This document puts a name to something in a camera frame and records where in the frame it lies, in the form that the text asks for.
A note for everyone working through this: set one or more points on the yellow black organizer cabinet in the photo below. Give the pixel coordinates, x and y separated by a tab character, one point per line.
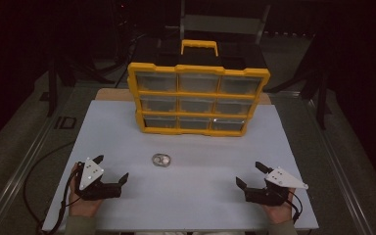
196	69

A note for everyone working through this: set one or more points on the aluminium rail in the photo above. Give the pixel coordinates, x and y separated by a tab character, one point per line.
23	166
339	176

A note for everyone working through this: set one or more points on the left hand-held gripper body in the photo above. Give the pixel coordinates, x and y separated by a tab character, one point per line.
93	191

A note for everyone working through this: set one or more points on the person's right hand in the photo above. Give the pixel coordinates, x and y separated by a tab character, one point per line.
280	213

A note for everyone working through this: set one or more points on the clear plastic pull-out drawer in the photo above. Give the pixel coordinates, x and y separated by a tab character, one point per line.
156	81

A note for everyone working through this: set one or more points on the person's left hand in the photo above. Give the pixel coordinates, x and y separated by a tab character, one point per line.
83	208

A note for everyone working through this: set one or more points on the grey metal frame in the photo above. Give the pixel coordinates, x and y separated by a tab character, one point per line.
222	23

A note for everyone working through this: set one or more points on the black metal stand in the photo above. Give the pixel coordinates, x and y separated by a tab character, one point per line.
322	104
52	94

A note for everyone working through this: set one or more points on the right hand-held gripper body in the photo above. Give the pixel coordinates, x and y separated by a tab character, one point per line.
267	196

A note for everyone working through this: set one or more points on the grid of small closed drawers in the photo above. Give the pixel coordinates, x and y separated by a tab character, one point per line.
197	82

